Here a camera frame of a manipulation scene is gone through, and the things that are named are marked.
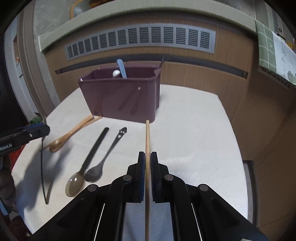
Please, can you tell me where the wooden spoon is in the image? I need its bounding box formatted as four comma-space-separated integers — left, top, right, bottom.
49, 114, 95, 153

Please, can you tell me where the black smiley-handle spoon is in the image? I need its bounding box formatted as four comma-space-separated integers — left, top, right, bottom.
84, 127, 127, 183

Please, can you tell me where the white ball-end utensil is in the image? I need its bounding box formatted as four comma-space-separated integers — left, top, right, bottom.
112, 70, 121, 78

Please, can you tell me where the grey-blue plastic spoon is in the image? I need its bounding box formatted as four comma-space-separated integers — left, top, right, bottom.
116, 59, 127, 79

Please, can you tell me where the left hand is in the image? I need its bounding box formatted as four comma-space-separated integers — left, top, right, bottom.
0, 155, 16, 206

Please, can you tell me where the white refrigerator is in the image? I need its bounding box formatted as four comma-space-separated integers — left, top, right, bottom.
4, 16, 39, 121

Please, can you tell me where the beige tablecloth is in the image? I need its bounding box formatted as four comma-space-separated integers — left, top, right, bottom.
12, 85, 248, 232

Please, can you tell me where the maroon plastic utensil caddy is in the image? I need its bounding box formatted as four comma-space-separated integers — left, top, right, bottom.
78, 63, 161, 123

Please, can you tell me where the yellow-rimmed glass pot lid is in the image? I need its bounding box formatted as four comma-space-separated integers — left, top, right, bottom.
70, 0, 91, 19

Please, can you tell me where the grey ventilation grille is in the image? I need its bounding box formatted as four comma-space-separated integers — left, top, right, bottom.
64, 23, 216, 61

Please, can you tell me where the green checked towel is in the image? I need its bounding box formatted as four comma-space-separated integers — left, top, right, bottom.
255, 21, 295, 88

